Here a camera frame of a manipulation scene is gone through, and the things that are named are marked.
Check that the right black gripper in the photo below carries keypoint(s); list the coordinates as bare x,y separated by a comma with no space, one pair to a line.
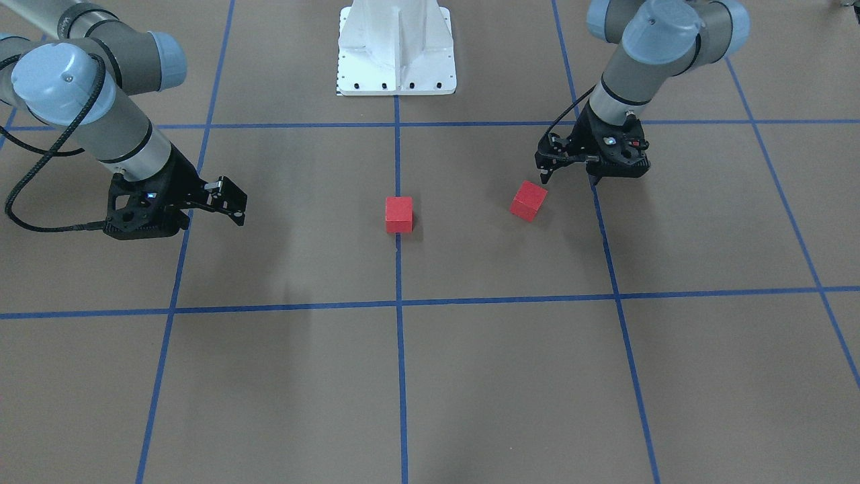
179,177

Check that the white camera pillar base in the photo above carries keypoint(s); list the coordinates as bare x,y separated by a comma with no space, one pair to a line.
395,48

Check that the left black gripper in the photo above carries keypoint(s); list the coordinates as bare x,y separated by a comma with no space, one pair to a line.
586,134

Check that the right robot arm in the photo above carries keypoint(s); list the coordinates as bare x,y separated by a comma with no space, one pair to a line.
81,82

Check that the red cube block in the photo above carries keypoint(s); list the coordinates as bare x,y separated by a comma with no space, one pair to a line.
528,200
399,217

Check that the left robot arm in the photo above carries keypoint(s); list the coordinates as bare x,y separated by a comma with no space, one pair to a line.
654,41

